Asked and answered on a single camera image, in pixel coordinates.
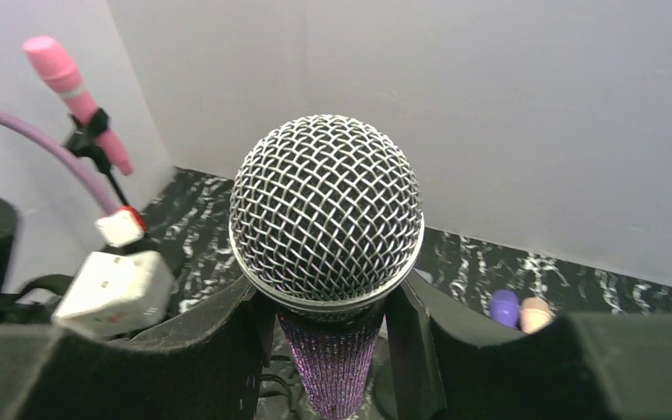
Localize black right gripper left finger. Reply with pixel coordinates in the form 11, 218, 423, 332
0, 278, 275, 419

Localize pink microphone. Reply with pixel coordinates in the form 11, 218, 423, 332
22, 36, 134, 176

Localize black round-base stand for pink microphone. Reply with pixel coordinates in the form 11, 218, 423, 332
63, 108, 130, 207

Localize grey-headed glitter microphone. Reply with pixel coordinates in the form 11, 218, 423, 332
228, 115, 425, 419

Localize purple microphone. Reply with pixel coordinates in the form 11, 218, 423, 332
489, 290, 520, 328

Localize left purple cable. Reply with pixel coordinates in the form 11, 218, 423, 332
0, 99, 122, 215

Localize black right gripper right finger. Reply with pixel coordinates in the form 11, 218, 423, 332
387, 273, 672, 419

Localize beige microphone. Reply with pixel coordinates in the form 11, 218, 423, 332
519, 297, 552, 334

